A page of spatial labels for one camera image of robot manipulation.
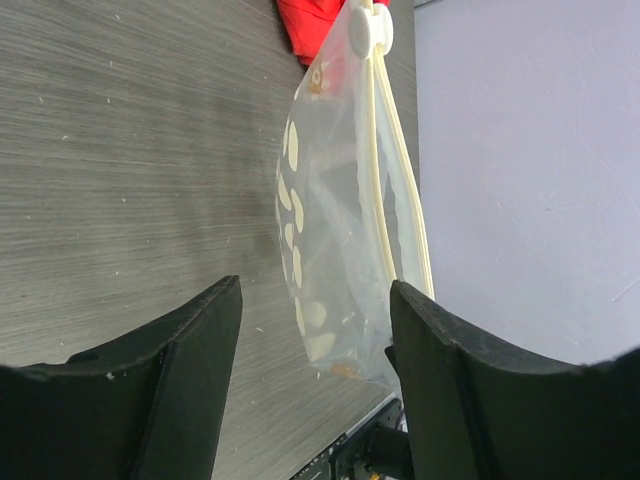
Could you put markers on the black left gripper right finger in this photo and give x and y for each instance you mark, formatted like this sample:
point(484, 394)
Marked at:
point(479, 407)

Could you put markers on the red cloth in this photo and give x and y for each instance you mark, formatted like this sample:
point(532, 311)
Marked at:
point(307, 24)

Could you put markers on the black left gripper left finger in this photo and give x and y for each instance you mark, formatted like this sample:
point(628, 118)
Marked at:
point(146, 405)

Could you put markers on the clear dotted zip bag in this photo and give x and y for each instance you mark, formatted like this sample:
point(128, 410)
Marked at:
point(347, 206)

